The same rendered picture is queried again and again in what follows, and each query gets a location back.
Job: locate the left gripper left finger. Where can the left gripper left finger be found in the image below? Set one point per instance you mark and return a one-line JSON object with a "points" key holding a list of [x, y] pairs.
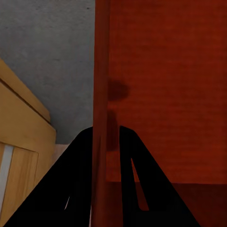
{"points": [[63, 197]]}

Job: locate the door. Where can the door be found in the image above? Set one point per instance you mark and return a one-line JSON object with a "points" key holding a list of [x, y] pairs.
{"points": [[27, 142]]}

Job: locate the storage box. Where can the storage box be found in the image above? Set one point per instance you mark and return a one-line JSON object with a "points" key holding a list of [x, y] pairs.
{"points": [[160, 69]]}

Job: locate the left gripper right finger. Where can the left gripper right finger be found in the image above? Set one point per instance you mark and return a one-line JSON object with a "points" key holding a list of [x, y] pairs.
{"points": [[166, 207]]}

